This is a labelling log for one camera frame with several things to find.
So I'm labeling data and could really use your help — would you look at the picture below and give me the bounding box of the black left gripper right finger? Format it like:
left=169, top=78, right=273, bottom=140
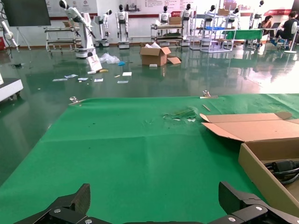
left=210, top=181, right=299, bottom=224

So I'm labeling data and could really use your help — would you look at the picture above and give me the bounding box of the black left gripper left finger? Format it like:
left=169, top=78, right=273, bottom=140
left=14, top=183, right=106, bottom=224

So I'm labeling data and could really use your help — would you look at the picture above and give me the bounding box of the black power cable bundle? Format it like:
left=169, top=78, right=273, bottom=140
left=264, top=158, right=299, bottom=185

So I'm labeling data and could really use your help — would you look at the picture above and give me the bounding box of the cardboard box with holed flap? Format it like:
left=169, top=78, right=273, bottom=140
left=199, top=111, right=299, bottom=217

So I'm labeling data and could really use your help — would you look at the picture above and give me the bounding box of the green table cloth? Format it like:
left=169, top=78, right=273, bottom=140
left=0, top=93, right=299, bottom=224

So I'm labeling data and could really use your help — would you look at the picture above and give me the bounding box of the silver binder clip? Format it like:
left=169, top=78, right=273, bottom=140
left=199, top=90, right=219, bottom=99
left=69, top=96, right=86, bottom=106

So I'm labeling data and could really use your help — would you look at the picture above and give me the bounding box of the white wheeled machine base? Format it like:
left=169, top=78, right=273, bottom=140
left=0, top=72, right=24, bottom=103

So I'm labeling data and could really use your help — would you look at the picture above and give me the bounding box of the white paper bag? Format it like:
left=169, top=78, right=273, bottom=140
left=85, top=55, right=103, bottom=75

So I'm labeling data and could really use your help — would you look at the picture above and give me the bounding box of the clear plastic bag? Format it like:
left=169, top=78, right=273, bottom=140
left=99, top=52, right=121, bottom=65

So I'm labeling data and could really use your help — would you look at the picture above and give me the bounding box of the low white rack table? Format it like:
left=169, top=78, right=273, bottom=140
left=43, top=25, right=82, bottom=52

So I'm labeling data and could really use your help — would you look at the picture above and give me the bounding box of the green covered table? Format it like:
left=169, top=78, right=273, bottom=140
left=222, top=28, right=264, bottom=48

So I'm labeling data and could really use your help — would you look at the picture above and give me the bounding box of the open brown cardboard carton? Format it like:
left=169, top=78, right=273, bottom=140
left=139, top=42, right=182, bottom=67

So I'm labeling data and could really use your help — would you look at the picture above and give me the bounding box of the leaning white humanoid robot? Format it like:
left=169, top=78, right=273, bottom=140
left=58, top=0, right=97, bottom=59

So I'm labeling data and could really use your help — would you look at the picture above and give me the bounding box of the tall white shelf rack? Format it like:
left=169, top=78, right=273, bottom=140
left=189, top=8, right=235, bottom=54

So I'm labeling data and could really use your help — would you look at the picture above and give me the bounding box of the white standing fan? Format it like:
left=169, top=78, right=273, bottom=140
left=283, top=20, right=299, bottom=55

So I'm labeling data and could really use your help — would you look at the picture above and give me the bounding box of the seated person brown top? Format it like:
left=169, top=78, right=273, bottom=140
left=260, top=15, right=276, bottom=30

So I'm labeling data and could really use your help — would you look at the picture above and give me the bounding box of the seated person black shirt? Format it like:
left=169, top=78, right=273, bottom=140
left=268, top=11, right=299, bottom=45

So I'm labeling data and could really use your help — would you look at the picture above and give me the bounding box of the white roller cart rack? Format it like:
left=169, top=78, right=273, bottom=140
left=150, top=22, right=185, bottom=48

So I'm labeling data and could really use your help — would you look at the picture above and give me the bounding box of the black display on tripod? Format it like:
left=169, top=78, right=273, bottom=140
left=1, top=0, right=52, bottom=50

